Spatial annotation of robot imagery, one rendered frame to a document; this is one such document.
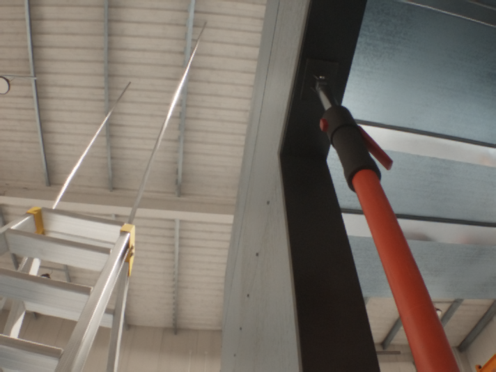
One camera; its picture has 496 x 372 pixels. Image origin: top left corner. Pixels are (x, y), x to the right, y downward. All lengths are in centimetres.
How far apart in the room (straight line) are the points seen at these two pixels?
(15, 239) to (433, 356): 105
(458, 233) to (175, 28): 564
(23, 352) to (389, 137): 180
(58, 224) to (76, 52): 630
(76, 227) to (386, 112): 146
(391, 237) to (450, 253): 243
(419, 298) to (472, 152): 198
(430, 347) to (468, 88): 189
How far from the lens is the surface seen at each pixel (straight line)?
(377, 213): 44
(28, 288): 95
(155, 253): 982
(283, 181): 78
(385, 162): 56
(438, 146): 220
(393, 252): 40
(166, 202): 837
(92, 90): 773
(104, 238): 136
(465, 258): 294
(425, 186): 236
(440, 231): 260
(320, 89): 73
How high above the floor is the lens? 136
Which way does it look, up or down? 54 degrees up
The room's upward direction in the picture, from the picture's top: straight up
